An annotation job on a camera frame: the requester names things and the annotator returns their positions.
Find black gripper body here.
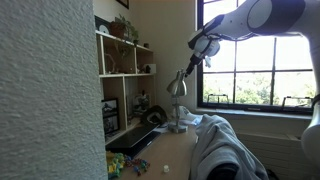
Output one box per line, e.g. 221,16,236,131
188,53,203,68

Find silver desk lamp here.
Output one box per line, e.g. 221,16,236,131
166,68,190,135

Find small white box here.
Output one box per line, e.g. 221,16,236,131
143,63,157,75

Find white baseball cap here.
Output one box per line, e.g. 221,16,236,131
173,105,204,126

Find black microscope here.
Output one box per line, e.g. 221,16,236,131
133,89,152,114

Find white papers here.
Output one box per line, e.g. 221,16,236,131
156,121,201,134

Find wooden hutch shelf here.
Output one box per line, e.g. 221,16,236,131
94,29,158,146

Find glass shell ornament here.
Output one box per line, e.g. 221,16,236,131
104,52,118,75

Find potted green plant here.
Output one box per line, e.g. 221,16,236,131
109,13,140,46

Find grey hoodie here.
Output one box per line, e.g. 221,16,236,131
189,113,270,180

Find colourful small toys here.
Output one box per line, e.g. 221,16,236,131
124,156,151,177

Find yellow green bead pile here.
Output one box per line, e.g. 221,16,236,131
106,151,127,180

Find white radiator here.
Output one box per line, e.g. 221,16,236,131
235,131,316,180

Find black window frame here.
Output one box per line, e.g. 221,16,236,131
195,0,318,116

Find black window handle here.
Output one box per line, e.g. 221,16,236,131
206,93,231,105
281,95,315,108

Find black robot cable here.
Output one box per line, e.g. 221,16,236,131
188,14,249,43

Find black photo frame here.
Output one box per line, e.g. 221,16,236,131
101,97,121,118
102,114,121,137

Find dark wall picture frame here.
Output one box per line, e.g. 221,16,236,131
115,0,131,10

